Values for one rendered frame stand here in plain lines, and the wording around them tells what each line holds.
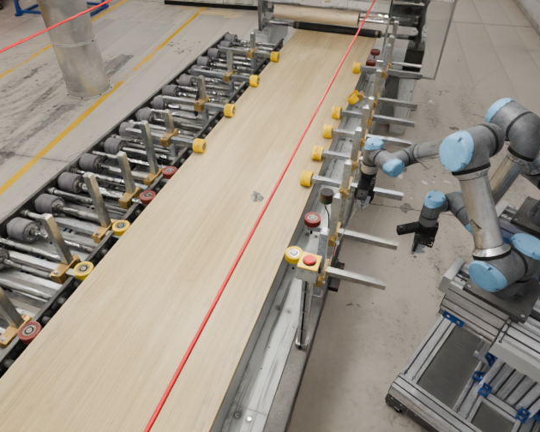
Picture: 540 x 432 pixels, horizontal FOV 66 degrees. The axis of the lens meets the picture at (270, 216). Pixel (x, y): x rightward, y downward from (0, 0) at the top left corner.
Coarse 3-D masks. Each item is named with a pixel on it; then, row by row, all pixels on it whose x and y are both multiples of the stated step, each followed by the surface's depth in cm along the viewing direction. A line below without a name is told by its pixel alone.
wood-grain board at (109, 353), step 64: (320, 64) 338; (256, 128) 264; (320, 128) 264; (192, 192) 217; (128, 256) 183; (192, 256) 183; (256, 256) 183; (64, 320) 159; (128, 320) 159; (192, 320) 159; (256, 320) 160; (0, 384) 141; (64, 384) 141; (128, 384) 141; (192, 384) 141
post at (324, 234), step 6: (324, 228) 164; (324, 234) 163; (324, 240) 165; (318, 246) 169; (324, 246) 167; (318, 252) 171; (324, 252) 170; (324, 258) 172; (324, 264) 176; (318, 288) 186; (318, 294) 189
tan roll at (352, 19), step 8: (280, 8) 388; (288, 8) 387; (296, 8) 385; (304, 8) 383; (312, 8) 382; (320, 8) 382; (280, 16) 393; (288, 16) 390; (296, 16) 387; (304, 16) 385; (312, 16) 382; (320, 16) 380; (328, 16) 378; (336, 16) 376; (344, 16) 374; (352, 16) 372; (336, 24) 383; (344, 24) 379; (352, 24) 376
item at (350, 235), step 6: (312, 228) 204; (318, 228) 203; (348, 234) 199; (354, 234) 199; (360, 234) 199; (354, 240) 200; (360, 240) 199; (366, 240) 198; (372, 240) 196; (378, 240) 196; (384, 240) 196; (390, 240) 196; (384, 246) 196; (390, 246) 195; (396, 246) 194
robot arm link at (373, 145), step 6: (372, 138) 173; (378, 138) 173; (366, 144) 172; (372, 144) 171; (378, 144) 170; (366, 150) 173; (372, 150) 171; (378, 150) 170; (366, 156) 175; (372, 156) 171; (366, 162) 176; (372, 162) 173
